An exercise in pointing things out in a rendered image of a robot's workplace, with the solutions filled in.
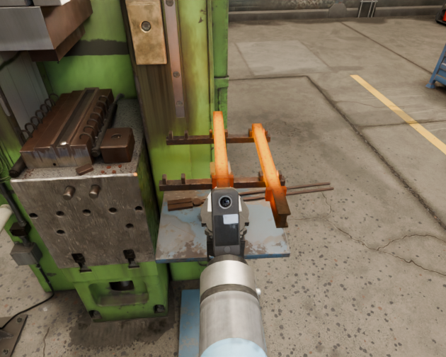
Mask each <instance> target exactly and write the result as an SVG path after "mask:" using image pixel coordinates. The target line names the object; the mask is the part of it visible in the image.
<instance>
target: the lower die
mask: <svg viewBox="0 0 446 357"><path fill-rule="evenodd" d="M87 89H95V91H94V92H93V94H92V96H91V98H90V100H89V102H88V103H87V105H86V107H85V109H84V111H83V113H82V114H81V116H80V118H79V120H78V121H77V123H76V125H75V127H74V129H73V130H72V133H71V134H70V136H69V138H68V140H67V141H66V147H61V148H55V146H54V143H55V141H56V139H57V138H58V136H59V134H60V132H61V131H62V129H63V127H64V126H65V124H66V123H67V121H68V119H69V118H70V116H71V114H72V113H73V111H74V109H75V108H76V106H77V104H78V103H79V101H80V100H81V98H82V96H83V95H84V93H85V91H86V90H87ZM102 95H104V96H107V97H108V99H109V101H110V104H111V103H113V102H114V98H113V92H112V89H99V87H93V88H85V89H84V90H80V91H72V92H71V93H62V94H61V96H60V97H59V100H58V99H57V101H56V102H55V103H56V105H53V107H51V109H52V111H51V112H50V110H49V112H48V113H47V117H44V118H43V120H42V121H43V124H41V123H40V124H39V125H38V129H37V130H35V131H34V132H33V133H32V136H33V137H32V138H31V137H29V139H28V140H27V142H26V143H25V144H24V145H23V147H22V148H21V150H20V151H19V152H20V154H21V156H22V158H23V161H24V162H25V165H26V166H27V168H28V169H33V168H46V167H59V166H83V165H85V164H88V163H89V164H90V165H93V163H94V160H95V157H93V156H92V155H91V150H92V143H91V139H90V137H89V136H88V135H82V136H81V139H79V135H80V134H81V133H83V132H84V131H83V128H84V126H86V125H87V124H86V121H87V120H88V119H90V114H91V113H92V112H93V108H94V107H95V106H96V102H97V101H98V97H99V96H102ZM101 101H104V102H105V103H106V105H107V108H108V109H109V107H108V100H107V98H105V97H101ZM98 106H100V107H102V108H103V110H104V112H105V115H106V109H105V105H104V103H101V102H100V103H98ZM95 112H97V113H99V114H100V115H101V117H102V120H104V119H103V117H104V116H103V111H102V110H101V109H100V108H96V109H95ZM92 118H93V119H96V120H97V121H98V124H99V126H100V128H101V120H100V117H99V115H97V114H93V115H92ZM88 125H90V126H93V127H94V128H95V130H96V134H97V136H98V126H97V124H96V122H95V121H93V120H90V121H89V122H88ZM85 132H86V133H88V134H90V135H91V136H92V138H93V142H95V140H96V139H95V134H94V131H93V129H92V128H90V127H87V128H86V129H85ZM53 163H55V164H56V166H54V165H53Z"/></svg>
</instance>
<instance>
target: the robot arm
mask: <svg viewBox="0 0 446 357"><path fill-rule="evenodd" d="M248 218H249V210H248V207H247V205H246V204H245V202H244V201H243V199H242V198H241V197H240V196H239V193H238V192H237V190H236V189H235V188H233V187H226V188H217V187H215V188H214V189H212V191H211V193H210V194H209V195H208V197H207V198H206V200H205V202H204V203H203V205H202V207H201V210H200V219H201V225H202V227H206V229H205V234H206V235H207V262H208V264H207V268H205V269H204V271H203V272H202V273H201V276H200V338H199V357H267V356H266V352H265V343H264V338H263V328H262V322H261V313H260V307H259V301H258V295H260V294H261V289H260V288H256V278H255V274H254V272H253V269H252V268H251V267H250V266H248V263H247V262H246V260H245V259H244V250H245V242H246V240H245V236H244V235H245V234H246V233H247V229H246V228H245V226H249V220H248ZM209 255H210V256H213V257H214V258H212V259H211V258H210V256H209ZM240 256H241V257H240Z"/></svg>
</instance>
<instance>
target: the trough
mask: <svg viewBox="0 0 446 357"><path fill-rule="evenodd" d="M94 91H95V89H87V90H86V91H85V93H84V95H83V96H82V98H81V100H80V101H79V103H78V104H77V106H76V108H75V109H74V111H73V113H72V114H71V116H70V118H69V119H68V121H67V123H66V124H65V126H64V127H63V129H62V131H61V132H60V134H59V136H58V138H57V139H56V141H55V143H54V146H55V148H61V147H66V143H65V144H64V145H61V144H60V143H61V142H66V141H67V140H68V138H69V136H70V134H71V133H72V130H73V129H74V127H75V125H76V123H77V121H78V120H79V118H80V116H81V114H82V113H83V111H84V109H85V107H86V105H87V103H88V102H89V100H90V98H91V96H92V94H93V92H94Z"/></svg>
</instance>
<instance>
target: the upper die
mask: <svg viewBox="0 0 446 357"><path fill-rule="evenodd" d="M92 13H93V9H92V6H91V0H70V1H68V2H67V3H65V4H63V5H62V6H35V5H34V3H33V4H31V5H29V6H10V7H0V51H18V50H54V49H55V48H56V47H57V46H58V45H59V44H60V43H61V42H63V41H64V40H65V39H66V38H67V37H68V36H69V35H70V34H71V33H72V32H73V31H74V30H76V29H77V28H78V27H79V26H80V25H81V24H82V23H83V22H84V21H85V20H86V19H87V18H88V17H89V16H90V15H91V14H92Z"/></svg>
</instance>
